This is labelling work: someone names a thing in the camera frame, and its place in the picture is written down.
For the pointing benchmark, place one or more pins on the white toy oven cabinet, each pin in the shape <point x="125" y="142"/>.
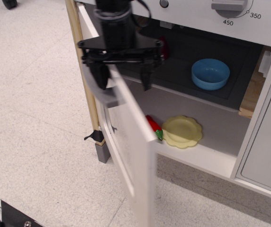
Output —
<point x="226" y="134"/>

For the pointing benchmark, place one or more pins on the dark red cone toy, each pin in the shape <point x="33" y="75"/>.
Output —
<point x="165" y="48"/>

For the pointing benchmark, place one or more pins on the black caster wheel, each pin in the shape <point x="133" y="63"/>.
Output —
<point x="10" y="4"/>

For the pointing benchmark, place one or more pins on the yellow scalloped plate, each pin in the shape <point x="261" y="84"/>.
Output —
<point x="182" y="132"/>

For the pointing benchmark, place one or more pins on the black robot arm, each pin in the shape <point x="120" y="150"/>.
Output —
<point x="113" y="8"/>

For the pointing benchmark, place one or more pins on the red toy chili pepper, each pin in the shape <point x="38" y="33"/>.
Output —
<point x="155" y="127"/>

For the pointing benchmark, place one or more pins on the gray cabinet leg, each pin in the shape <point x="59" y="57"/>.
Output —
<point x="103" y="153"/>

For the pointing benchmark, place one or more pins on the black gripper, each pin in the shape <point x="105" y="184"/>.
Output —
<point x="120" y="42"/>

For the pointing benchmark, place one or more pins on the dark gray oven tray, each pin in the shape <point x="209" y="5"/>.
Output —
<point x="188" y="45"/>

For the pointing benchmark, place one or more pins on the blue plastic bowl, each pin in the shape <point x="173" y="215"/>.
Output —
<point x="210" y="74"/>

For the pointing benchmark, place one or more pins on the gray round button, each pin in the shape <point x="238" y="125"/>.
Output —
<point x="164" y="3"/>

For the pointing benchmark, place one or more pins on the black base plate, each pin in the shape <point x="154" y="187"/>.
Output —
<point x="11" y="217"/>

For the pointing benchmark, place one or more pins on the white oven door with window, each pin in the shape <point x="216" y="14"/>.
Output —
<point x="130" y="141"/>

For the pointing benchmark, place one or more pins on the gray temperature knob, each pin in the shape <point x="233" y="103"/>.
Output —
<point x="229" y="8"/>

